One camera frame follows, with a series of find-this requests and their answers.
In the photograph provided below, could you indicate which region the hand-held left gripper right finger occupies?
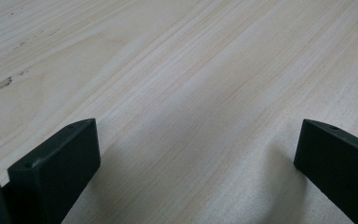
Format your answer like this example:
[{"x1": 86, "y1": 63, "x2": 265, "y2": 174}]
[{"x1": 293, "y1": 119, "x2": 358, "y2": 224}]

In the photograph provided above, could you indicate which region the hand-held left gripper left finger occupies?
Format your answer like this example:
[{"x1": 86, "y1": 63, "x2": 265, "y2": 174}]
[{"x1": 7, "y1": 118, "x2": 102, "y2": 224}]

